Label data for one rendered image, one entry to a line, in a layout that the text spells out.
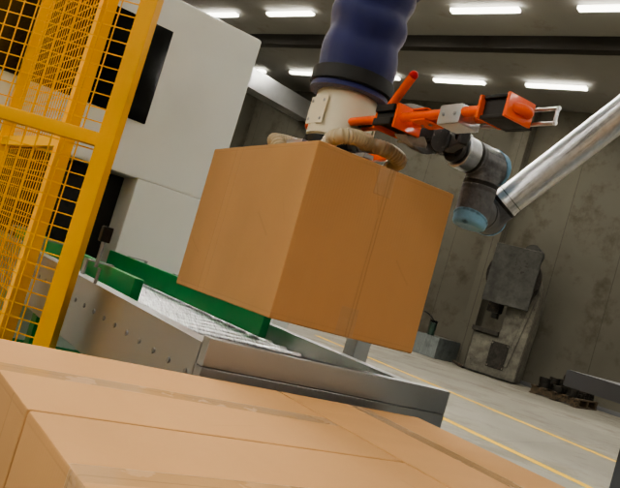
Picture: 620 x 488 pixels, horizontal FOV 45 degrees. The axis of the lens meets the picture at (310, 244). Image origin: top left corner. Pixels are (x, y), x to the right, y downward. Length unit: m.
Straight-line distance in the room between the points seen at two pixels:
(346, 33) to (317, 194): 0.54
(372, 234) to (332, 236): 0.11
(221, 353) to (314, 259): 0.29
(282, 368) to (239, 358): 0.11
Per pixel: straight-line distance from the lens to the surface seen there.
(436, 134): 1.85
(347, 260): 1.67
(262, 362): 1.58
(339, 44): 1.99
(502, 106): 1.52
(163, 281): 3.18
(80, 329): 2.21
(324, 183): 1.63
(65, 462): 0.78
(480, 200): 1.95
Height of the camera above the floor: 0.78
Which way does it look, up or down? 3 degrees up
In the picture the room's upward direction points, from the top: 17 degrees clockwise
